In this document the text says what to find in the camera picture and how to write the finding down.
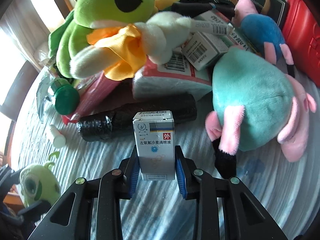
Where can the green lid jar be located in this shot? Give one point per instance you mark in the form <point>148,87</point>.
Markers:
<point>64,96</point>

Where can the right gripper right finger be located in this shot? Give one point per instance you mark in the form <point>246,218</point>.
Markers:
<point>244,217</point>

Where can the blue-bodied pig plush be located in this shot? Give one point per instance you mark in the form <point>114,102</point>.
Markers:
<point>263,32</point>

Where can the black rolled bag roll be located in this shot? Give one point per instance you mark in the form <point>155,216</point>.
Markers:
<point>118,122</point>

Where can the green one-eyed monster plush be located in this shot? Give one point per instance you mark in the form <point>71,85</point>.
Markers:
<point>39,183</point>

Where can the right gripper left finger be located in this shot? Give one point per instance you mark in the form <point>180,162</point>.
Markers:
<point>70,217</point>

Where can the green frog plush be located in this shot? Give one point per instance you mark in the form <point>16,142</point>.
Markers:
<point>70,38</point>

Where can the white eye drop box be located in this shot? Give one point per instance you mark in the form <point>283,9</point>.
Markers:
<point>155,142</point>

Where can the white medicine bottle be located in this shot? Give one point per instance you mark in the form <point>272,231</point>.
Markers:
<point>57,139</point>

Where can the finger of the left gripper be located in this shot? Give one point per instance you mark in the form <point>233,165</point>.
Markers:
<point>34,212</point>

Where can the red bear suitcase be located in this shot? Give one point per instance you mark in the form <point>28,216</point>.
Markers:
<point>301,33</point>

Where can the white rabbit plush orange scarf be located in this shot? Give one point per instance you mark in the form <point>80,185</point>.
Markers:
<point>120,52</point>

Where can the teal-dressed pig plush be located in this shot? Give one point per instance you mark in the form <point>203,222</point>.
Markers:
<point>253,103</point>

